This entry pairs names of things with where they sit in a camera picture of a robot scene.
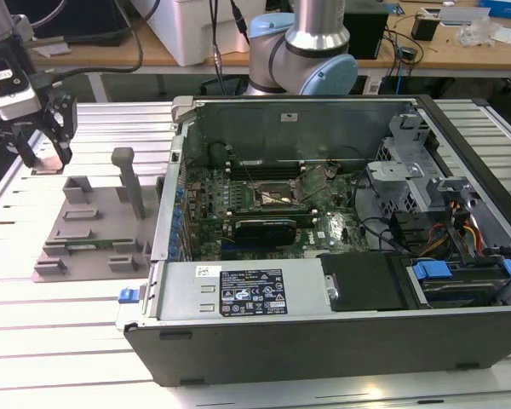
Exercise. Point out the black plastic panel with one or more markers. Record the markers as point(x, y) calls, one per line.
point(362, 281)

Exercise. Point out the large black box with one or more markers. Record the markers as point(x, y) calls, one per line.
point(98, 21)

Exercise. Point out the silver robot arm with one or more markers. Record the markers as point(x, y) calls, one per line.
point(315, 38)

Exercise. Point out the black graphics card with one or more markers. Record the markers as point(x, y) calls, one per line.
point(264, 232)

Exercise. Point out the black open PC case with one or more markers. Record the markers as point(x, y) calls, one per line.
point(323, 353)

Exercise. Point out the CPU socket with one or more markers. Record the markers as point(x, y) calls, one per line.
point(274, 187)

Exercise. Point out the small black box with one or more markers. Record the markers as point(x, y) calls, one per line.
point(425, 27)

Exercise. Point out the small blue case latch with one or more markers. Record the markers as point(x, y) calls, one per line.
point(128, 296)

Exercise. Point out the clear plastic bag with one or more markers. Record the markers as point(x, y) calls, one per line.
point(477, 34)

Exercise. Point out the metal drive cage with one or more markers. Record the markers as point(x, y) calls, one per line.
point(402, 149)

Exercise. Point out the crumpled white paper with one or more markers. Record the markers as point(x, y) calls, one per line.
point(55, 50)

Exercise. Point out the green motherboard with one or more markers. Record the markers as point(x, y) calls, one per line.
point(336, 230)

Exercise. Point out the grey flat card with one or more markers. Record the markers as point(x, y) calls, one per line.
point(464, 16)

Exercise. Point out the wooden desk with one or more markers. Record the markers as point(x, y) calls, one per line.
point(89, 57)
point(451, 55)

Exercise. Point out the silver CPU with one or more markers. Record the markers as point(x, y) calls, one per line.
point(49, 162)

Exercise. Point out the hard disk in blue carrier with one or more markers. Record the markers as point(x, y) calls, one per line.
point(430, 269)

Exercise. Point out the green RAM stick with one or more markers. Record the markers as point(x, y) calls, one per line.
point(89, 245)

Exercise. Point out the blue carton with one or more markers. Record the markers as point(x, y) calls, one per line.
point(506, 8)

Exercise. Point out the grey case latch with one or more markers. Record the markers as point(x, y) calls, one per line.
point(182, 106)

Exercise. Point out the grey power supply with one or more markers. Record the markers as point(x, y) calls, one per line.
point(183, 298)

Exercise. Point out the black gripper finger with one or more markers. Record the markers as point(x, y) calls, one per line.
point(64, 119)
point(23, 142)

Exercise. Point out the tall black box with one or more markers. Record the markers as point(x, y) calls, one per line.
point(366, 38)

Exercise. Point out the white printer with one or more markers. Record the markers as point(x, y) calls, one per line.
point(187, 34)

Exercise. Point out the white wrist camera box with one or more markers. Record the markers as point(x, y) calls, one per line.
point(8, 100)

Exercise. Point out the thin locking lever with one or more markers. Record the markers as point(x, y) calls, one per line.
point(249, 175)

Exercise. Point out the grey parts rack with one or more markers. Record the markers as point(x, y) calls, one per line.
point(104, 204)

